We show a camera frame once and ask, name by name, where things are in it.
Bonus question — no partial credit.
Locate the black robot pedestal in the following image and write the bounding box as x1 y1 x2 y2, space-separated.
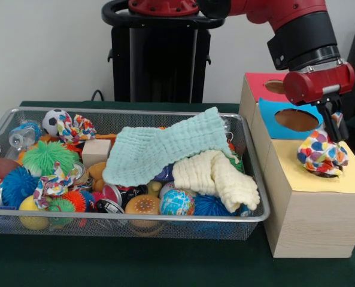
101 0 226 104

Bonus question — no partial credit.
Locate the wooden box with three holes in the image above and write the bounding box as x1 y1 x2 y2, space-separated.
238 72 355 258

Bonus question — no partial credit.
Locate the colourful polka dot cloth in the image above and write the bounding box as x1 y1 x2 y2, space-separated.
296 112 349 176

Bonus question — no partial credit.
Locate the small soccer ball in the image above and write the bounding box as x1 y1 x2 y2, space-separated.
42 108 68 135

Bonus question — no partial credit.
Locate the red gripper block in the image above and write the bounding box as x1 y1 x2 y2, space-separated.
284 62 355 144

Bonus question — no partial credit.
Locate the dark green table cloth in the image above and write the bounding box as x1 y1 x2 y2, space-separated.
0 100 355 287

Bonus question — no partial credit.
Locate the multicolour patterned cloth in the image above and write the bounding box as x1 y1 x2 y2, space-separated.
57 112 98 144

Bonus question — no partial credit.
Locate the cream waffle cloth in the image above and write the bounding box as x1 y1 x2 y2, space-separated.
172 149 260 213

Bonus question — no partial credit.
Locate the multicolour rope toy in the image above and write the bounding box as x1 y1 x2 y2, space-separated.
33 161 78 210

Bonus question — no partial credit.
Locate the shallow clear mesh bin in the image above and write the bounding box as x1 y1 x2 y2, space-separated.
0 107 271 242

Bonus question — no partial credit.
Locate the burger squeeze toy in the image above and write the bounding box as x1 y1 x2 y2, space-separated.
125 194 162 237

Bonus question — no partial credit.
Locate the globe print ball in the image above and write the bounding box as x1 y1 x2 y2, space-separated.
159 188 196 216

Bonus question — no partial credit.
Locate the blue spiky ball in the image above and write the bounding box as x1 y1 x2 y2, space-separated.
0 166 40 209

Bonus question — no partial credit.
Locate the mint green waffle cloth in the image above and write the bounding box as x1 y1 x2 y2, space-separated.
102 106 241 185

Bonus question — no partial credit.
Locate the small brown football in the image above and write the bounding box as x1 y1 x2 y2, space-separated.
0 158 21 180

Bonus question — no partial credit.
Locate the lime green spiky ball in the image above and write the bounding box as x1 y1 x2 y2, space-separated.
23 141 81 177

